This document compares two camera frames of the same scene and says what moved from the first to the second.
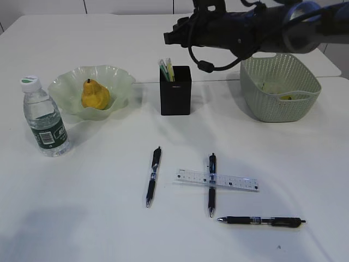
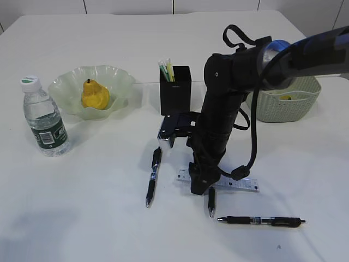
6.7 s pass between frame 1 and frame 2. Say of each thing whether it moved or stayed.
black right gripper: moved
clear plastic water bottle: stayed
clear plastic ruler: stayed
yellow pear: stayed
